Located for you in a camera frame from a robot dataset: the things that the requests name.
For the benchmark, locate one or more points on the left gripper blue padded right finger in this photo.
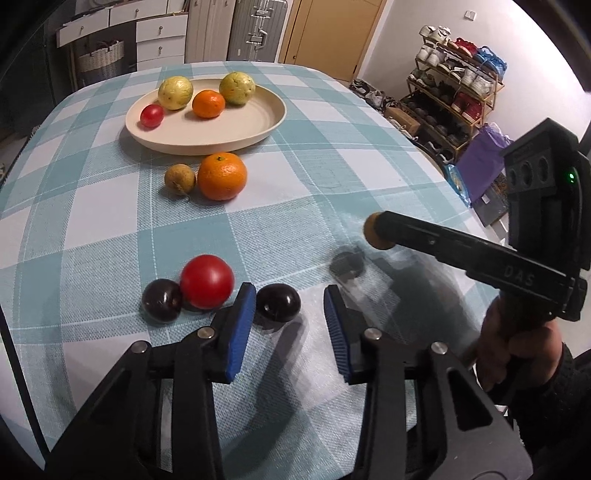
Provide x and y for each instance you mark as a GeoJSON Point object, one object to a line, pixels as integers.
{"type": "Point", "coordinates": [425, 417]}

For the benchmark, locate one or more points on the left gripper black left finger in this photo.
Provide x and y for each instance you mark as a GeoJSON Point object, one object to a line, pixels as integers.
{"type": "Point", "coordinates": [152, 416]}

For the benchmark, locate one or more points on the black finger of the right gripper seen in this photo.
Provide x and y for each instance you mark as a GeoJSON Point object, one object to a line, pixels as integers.
{"type": "Point", "coordinates": [412, 233]}

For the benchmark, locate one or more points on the dark plum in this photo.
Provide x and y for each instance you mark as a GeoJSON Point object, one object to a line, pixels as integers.
{"type": "Point", "coordinates": [278, 302]}
{"type": "Point", "coordinates": [162, 300]}

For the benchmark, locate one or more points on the orange tangerine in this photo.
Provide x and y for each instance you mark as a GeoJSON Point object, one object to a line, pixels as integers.
{"type": "Point", "coordinates": [221, 176]}
{"type": "Point", "coordinates": [208, 104]}

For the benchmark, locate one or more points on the green-yellow guava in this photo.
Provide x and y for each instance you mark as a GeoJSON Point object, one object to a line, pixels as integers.
{"type": "Point", "coordinates": [237, 88]}

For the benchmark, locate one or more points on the brown longan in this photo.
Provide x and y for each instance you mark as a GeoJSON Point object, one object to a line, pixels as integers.
{"type": "Point", "coordinates": [371, 235]}
{"type": "Point", "coordinates": [180, 179]}

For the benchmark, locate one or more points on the yellow guava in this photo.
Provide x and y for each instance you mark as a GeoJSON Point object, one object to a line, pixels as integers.
{"type": "Point", "coordinates": [175, 92]}

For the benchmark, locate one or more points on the red tomato small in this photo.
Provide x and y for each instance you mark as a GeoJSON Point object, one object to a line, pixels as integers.
{"type": "Point", "coordinates": [151, 116]}

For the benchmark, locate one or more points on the person's right hand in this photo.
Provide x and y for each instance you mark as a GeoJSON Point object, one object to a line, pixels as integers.
{"type": "Point", "coordinates": [540, 348]}

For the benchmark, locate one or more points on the purple bag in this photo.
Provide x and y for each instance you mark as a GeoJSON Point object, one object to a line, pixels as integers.
{"type": "Point", "coordinates": [482, 162]}

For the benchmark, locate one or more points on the shoe rack with shoes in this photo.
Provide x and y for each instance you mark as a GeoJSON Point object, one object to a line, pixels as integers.
{"type": "Point", "coordinates": [453, 88]}

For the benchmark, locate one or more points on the teal checked tablecloth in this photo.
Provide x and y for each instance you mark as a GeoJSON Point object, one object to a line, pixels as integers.
{"type": "Point", "coordinates": [86, 224]}

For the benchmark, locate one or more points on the wooden door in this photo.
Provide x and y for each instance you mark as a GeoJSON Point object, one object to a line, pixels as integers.
{"type": "Point", "coordinates": [331, 36]}

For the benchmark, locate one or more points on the silver aluminium suitcase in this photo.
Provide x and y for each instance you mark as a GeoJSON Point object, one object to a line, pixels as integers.
{"type": "Point", "coordinates": [256, 30]}

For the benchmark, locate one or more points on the beige suitcase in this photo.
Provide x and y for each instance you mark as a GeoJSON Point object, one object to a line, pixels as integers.
{"type": "Point", "coordinates": [208, 30]}

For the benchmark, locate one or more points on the white drawer desk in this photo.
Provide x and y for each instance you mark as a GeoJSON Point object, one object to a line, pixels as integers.
{"type": "Point", "coordinates": [154, 32]}

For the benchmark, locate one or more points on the woven laundry basket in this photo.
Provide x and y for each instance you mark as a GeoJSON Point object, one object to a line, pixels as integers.
{"type": "Point", "coordinates": [103, 63]}

